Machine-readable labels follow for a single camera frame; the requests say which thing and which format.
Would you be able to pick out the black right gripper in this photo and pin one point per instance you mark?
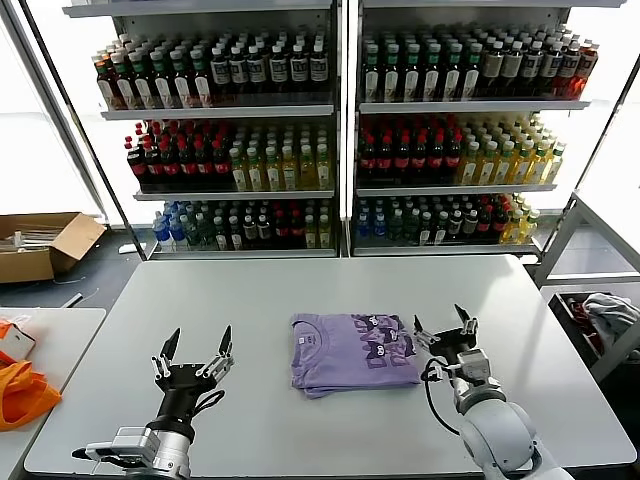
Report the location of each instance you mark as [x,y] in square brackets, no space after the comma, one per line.
[450,342]

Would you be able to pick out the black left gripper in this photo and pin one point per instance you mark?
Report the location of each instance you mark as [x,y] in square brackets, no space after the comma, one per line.
[182,387]

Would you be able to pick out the purple t-shirt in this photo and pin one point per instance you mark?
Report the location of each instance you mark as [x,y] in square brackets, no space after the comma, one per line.
[350,355]

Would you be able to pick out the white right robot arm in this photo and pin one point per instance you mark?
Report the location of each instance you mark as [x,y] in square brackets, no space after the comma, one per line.
[500,435]

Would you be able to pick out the dark drink bottle white cap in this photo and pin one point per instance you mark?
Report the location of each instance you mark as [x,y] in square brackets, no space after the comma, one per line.
[236,234]
[441,229]
[221,234]
[426,230]
[250,232]
[470,224]
[265,231]
[456,225]

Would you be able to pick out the green drink bottle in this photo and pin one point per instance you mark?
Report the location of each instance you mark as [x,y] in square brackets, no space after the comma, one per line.
[193,235]
[396,228]
[411,227]

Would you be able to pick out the small cola bottle red label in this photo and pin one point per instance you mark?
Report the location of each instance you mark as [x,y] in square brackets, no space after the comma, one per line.
[499,224]
[298,231]
[485,225]
[282,231]

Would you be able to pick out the blue water bottle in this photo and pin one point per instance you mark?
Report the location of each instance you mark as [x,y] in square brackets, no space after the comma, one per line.
[163,235]
[365,229]
[380,228]
[178,234]

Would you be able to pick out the yellow drink bottle white cap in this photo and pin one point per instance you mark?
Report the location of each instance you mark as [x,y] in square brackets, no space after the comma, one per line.
[530,226]
[325,231]
[513,229]
[311,232]

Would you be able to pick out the dark storage bin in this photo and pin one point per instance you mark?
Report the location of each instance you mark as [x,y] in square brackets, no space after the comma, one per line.
[567,325]

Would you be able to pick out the short white floor strip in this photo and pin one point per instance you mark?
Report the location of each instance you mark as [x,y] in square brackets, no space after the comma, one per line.
[75,298]

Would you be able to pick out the red cloth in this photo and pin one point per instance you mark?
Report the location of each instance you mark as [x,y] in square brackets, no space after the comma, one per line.
[580,312]

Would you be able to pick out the yellow juice bottle green label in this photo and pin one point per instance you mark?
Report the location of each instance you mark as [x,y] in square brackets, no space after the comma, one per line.
[324,171]
[308,172]
[240,175]
[523,167]
[273,174]
[555,165]
[540,167]
[471,170]
[488,169]
[290,173]
[256,175]
[505,168]

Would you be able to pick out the grey white cloth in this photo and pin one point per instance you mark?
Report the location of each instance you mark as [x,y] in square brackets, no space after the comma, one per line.
[610,315]

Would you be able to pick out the cola bottle red cap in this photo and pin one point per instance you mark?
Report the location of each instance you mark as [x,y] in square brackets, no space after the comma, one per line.
[385,160]
[154,167]
[420,159]
[188,166]
[403,160]
[454,158]
[205,166]
[136,167]
[368,160]
[437,159]
[171,167]
[222,166]

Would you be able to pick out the orange fabric bag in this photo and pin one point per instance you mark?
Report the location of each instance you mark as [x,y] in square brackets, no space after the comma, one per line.
[25,395]

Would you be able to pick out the small white orange box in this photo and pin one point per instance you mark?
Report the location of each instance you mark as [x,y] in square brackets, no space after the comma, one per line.
[20,345]

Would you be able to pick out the grey metal cart leg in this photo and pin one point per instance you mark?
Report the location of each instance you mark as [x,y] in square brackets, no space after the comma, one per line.
[617,352]

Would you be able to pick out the open cardboard box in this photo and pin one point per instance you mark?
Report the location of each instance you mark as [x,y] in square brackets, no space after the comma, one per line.
[30,265]

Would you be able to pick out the white packing strips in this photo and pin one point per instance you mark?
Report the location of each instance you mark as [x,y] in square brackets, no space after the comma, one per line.
[35,235]

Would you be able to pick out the grey shelf unit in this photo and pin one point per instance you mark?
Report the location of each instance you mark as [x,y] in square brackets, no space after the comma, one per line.
[220,112]
[475,106]

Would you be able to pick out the dark bottle green white label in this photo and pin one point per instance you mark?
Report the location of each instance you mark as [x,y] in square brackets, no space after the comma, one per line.
[392,79]
[163,89]
[372,80]
[434,78]
[413,79]
[454,77]
[473,77]
[123,90]
[183,89]
[143,90]
[203,87]

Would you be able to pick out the dark bottle grey square label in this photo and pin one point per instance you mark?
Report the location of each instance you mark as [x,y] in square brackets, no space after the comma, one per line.
[494,67]
[533,66]
[570,67]
[257,71]
[221,72]
[299,69]
[239,71]
[279,70]
[319,68]
[551,66]
[514,67]

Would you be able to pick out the red drink bottle grey label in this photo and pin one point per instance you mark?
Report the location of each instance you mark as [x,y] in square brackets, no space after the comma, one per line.
[588,67]

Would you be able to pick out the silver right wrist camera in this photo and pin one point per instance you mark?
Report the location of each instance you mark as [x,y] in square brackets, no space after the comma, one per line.
[472,367]

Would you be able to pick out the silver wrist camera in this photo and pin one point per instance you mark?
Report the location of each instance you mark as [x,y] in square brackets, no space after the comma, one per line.
[472,367]
[132,445]

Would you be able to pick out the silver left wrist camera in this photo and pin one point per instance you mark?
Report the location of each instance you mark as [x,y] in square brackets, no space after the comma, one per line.
[132,445]

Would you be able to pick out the grey metal frame table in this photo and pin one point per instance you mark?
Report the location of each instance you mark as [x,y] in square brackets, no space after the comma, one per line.
[559,240]

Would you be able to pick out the dark slanted metal post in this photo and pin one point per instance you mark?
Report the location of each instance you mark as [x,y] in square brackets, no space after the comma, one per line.
[607,130]
[74,107]

